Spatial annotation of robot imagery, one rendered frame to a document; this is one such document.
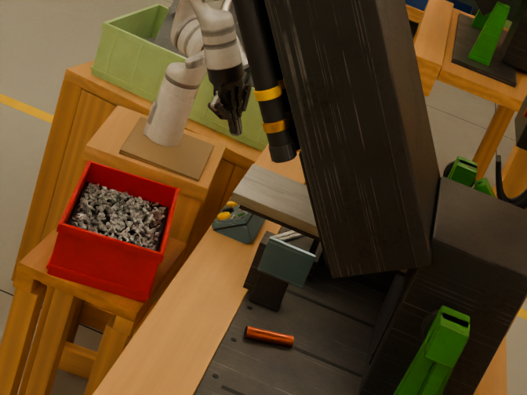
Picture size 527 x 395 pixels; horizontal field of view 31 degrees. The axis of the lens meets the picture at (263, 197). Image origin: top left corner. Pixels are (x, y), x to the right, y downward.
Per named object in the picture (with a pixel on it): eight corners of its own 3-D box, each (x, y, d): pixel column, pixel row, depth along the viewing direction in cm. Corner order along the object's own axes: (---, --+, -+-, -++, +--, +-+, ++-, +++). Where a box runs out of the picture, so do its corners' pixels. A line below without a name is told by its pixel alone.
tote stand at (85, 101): (10, 280, 325) (65, 68, 293) (92, 231, 371) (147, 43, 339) (181, 376, 310) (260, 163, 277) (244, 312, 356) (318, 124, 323)
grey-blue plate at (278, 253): (245, 298, 188) (268, 238, 182) (247, 294, 189) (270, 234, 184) (290, 317, 187) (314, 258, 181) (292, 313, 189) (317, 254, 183)
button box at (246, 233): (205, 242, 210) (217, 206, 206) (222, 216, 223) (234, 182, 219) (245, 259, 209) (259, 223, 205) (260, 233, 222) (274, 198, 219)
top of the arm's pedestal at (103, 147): (81, 158, 238) (85, 144, 236) (114, 117, 267) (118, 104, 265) (203, 202, 239) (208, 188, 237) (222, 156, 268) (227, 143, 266)
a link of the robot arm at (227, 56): (209, 56, 209) (205, 27, 206) (251, 58, 202) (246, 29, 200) (183, 69, 203) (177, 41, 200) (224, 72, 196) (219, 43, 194)
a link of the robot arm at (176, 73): (227, 30, 236) (205, 91, 245) (200, 12, 240) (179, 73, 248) (204, 34, 229) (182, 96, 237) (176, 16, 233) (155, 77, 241)
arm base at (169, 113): (139, 135, 247) (158, 77, 239) (154, 123, 255) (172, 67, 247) (172, 150, 246) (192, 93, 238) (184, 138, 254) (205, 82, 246)
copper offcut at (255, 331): (288, 342, 179) (292, 333, 178) (290, 349, 177) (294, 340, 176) (243, 332, 177) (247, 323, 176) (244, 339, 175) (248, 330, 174)
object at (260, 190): (227, 206, 174) (232, 191, 173) (248, 176, 189) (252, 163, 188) (428, 289, 172) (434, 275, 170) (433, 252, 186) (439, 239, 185)
